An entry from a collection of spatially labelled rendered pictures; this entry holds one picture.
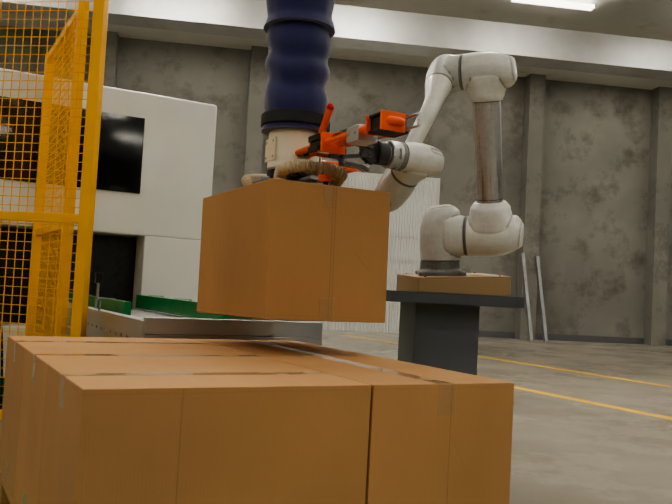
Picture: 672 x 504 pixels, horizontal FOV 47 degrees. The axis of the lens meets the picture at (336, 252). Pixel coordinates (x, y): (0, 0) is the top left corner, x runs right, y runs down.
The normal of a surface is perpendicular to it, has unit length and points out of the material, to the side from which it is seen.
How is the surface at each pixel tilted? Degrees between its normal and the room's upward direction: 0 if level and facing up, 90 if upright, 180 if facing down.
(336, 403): 90
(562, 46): 90
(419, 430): 90
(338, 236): 89
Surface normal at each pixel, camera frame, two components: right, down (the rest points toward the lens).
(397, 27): 0.15, -0.04
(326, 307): 0.47, -0.04
